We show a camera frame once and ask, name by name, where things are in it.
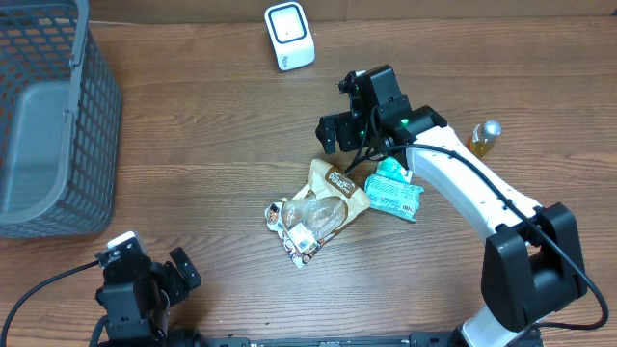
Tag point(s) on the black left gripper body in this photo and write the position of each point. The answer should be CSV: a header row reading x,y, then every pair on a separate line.
x,y
169,284

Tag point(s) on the small teal white box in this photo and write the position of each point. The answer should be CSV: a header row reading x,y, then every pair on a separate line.
x,y
390,168

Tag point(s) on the brown snack packet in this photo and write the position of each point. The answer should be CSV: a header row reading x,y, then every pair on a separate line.
x,y
317,213

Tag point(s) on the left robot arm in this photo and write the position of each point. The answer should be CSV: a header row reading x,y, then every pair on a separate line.
x,y
138,327

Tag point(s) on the yellow liquid bottle silver cap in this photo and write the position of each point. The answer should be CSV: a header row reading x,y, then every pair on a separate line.
x,y
483,138

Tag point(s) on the grey plastic shopping basket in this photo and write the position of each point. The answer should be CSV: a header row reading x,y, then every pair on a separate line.
x,y
60,122

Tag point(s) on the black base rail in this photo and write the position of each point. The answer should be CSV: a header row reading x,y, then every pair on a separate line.
x,y
337,342

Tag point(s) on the teal tissue pack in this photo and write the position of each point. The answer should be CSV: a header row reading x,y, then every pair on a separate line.
x,y
396,198

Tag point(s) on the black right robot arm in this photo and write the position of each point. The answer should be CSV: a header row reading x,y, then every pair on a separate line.
x,y
532,264

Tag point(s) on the white barcode scanner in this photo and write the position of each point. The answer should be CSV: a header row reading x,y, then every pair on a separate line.
x,y
290,35

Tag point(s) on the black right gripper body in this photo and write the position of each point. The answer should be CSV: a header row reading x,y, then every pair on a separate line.
x,y
338,129

